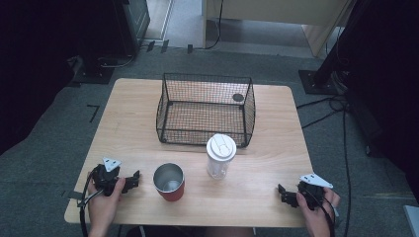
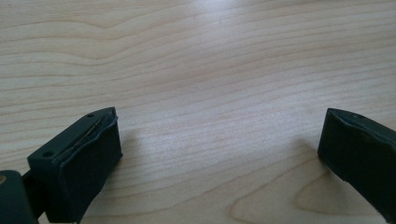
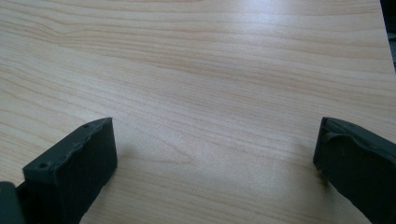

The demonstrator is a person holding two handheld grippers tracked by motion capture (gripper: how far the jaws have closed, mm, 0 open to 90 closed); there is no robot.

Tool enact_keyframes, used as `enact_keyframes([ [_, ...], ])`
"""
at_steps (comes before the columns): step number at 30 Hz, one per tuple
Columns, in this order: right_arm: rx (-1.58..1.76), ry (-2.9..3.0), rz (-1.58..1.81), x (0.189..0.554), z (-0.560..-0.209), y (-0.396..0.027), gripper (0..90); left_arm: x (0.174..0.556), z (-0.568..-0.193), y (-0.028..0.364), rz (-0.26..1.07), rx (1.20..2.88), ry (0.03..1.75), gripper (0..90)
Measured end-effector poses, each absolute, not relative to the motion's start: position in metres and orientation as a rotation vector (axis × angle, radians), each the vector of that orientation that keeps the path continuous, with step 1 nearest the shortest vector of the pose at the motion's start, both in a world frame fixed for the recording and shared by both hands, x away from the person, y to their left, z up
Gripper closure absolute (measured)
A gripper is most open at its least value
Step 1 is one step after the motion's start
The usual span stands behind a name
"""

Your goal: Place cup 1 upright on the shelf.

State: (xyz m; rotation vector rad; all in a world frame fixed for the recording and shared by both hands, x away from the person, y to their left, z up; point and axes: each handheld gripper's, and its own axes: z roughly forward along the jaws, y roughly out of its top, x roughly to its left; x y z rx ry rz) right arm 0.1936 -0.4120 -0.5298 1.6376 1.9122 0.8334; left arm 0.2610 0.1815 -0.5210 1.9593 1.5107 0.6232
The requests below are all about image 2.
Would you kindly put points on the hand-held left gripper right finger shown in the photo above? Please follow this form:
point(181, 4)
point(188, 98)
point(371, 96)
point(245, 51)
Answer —
point(361, 155)

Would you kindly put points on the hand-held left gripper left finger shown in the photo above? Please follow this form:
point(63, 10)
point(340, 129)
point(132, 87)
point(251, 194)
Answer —
point(77, 161)

